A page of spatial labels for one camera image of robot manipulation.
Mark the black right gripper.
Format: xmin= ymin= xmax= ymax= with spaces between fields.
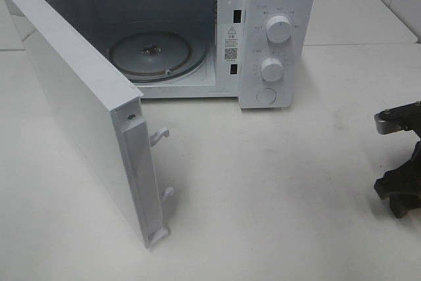
xmin=374 ymin=141 xmax=420 ymax=218

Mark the round white door button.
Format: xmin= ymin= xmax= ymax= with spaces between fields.
xmin=257 ymin=88 xmax=276 ymax=105

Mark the white microwave door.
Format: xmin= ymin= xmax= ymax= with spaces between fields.
xmin=5 ymin=0 xmax=174 ymax=247

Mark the lower white microwave knob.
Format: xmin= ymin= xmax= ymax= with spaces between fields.
xmin=260 ymin=57 xmax=284 ymax=82

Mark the white microwave knob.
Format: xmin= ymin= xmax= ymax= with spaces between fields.
xmin=264 ymin=13 xmax=292 ymax=43
xmin=260 ymin=57 xmax=284 ymax=82

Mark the white adjacent table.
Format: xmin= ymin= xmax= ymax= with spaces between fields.
xmin=305 ymin=0 xmax=416 ymax=46

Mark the upper white microwave knob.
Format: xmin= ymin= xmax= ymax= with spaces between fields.
xmin=264 ymin=13 xmax=292 ymax=43

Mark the white microwave oven body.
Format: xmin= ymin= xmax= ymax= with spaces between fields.
xmin=45 ymin=0 xmax=313 ymax=109

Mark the glass microwave turntable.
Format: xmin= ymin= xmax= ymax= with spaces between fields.
xmin=109 ymin=32 xmax=208 ymax=83

